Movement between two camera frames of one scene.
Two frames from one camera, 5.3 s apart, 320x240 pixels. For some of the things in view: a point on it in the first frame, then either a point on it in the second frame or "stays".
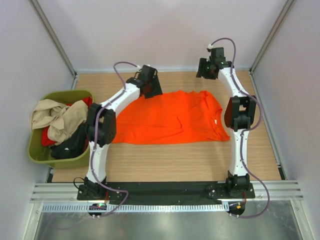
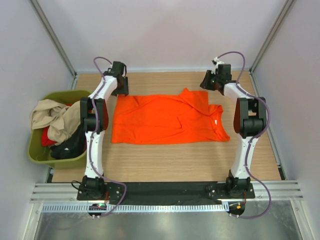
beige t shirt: x=62 y=121 stays
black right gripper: x=201 y=70 to x=206 y=81
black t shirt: x=72 y=146 stays
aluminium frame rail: x=278 y=190 stays
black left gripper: x=153 y=87 to x=122 y=87
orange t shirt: x=176 y=116 stays
